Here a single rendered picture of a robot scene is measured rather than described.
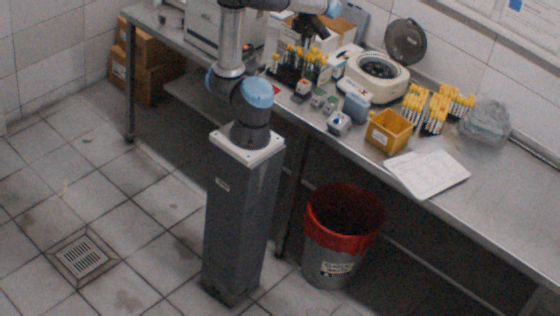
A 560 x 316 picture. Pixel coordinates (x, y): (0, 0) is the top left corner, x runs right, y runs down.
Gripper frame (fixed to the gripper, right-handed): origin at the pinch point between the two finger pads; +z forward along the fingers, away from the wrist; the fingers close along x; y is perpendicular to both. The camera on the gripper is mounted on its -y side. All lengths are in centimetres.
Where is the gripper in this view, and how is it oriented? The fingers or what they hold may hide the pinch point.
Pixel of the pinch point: (306, 51)
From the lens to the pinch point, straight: 253.3
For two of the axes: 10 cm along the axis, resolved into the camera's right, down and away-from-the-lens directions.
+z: -1.4, 7.5, 6.5
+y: -7.6, -5.0, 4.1
